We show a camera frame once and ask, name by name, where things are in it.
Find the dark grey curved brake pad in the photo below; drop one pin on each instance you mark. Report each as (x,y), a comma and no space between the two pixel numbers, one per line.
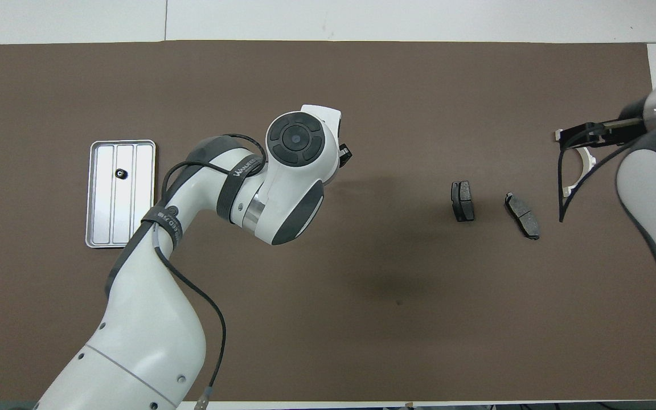
(522,215)

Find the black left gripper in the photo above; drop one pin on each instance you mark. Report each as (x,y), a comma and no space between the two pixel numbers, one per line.
(345,155)

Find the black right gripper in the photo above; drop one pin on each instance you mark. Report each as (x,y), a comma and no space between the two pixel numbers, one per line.
(624,125)

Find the brown table mat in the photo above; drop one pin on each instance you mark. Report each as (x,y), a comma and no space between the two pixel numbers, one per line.
(396,341)

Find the silver metal tray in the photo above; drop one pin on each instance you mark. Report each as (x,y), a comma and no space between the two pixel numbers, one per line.
(100,216)

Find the white curved plastic bracket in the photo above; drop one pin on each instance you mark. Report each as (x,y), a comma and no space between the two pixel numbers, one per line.
(589,161)

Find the dark grey squarish brake pad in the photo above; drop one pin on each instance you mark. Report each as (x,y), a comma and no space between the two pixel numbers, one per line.
(462,200)

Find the small black bearing gear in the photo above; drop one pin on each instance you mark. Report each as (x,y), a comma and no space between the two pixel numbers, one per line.
(122,173)

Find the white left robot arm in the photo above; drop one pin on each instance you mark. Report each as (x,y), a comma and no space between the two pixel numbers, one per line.
(151,319)

